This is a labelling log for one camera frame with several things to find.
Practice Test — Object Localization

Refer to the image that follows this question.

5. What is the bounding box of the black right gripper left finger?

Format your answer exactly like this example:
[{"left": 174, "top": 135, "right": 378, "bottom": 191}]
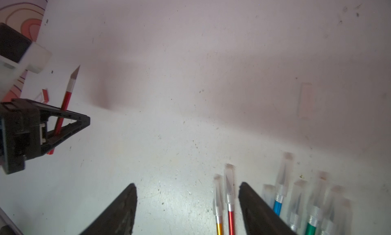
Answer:
[{"left": 81, "top": 183, "right": 137, "bottom": 235}]

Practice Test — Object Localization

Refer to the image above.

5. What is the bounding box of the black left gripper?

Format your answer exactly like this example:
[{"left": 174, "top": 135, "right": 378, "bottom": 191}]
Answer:
[{"left": 1, "top": 99, "right": 91, "bottom": 175}]

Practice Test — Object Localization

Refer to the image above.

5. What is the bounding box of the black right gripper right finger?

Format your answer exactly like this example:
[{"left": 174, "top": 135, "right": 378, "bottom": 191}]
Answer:
[{"left": 238, "top": 182, "right": 295, "bottom": 235}]

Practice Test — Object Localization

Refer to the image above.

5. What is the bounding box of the red carving knife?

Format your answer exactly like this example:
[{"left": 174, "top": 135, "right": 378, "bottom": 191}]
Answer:
[
  {"left": 224, "top": 164, "right": 235, "bottom": 235},
  {"left": 54, "top": 66, "right": 80, "bottom": 136}
]

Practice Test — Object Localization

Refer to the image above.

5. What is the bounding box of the clear protective cap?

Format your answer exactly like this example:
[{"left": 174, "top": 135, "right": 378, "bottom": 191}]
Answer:
[{"left": 298, "top": 82, "right": 314, "bottom": 119}]

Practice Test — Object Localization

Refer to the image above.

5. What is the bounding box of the silver carving knife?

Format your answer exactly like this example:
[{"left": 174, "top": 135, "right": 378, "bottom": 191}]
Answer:
[{"left": 287, "top": 180, "right": 306, "bottom": 233}]

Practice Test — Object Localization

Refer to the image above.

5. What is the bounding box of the blue carving knife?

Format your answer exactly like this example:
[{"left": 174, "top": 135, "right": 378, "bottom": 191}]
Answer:
[{"left": 261, "top": 152, "right": 293, "bottom": 216}]

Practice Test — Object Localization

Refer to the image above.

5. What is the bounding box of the green carving knife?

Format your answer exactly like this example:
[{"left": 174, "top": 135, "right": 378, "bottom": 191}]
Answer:
[{"left": 304, "top": 171, "right": 328, "bottom": 235}]

